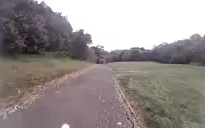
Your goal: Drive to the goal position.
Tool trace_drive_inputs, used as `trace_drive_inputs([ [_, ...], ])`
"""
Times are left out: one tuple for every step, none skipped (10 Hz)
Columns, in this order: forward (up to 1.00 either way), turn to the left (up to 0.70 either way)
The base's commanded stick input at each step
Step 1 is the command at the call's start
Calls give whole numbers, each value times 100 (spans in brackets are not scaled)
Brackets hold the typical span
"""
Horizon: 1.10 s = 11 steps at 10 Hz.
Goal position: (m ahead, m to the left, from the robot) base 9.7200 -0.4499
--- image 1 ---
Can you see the grey asphalt path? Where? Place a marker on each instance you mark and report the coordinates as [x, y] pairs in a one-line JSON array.
[[85, 96]]

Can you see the grass field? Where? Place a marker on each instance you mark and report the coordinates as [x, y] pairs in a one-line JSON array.
[[166, 90]]

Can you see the robot's own part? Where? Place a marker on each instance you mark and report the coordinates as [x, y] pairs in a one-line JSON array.
[[65, 126]]

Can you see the row of distant trees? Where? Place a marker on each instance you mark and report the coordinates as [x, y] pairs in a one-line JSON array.
[[176, 51]]

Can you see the wood of dark trees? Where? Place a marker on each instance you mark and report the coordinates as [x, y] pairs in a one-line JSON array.
[[33, 31]]

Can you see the grass verge with dry leaves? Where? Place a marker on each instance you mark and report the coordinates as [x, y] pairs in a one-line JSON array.
[[26, 75]]

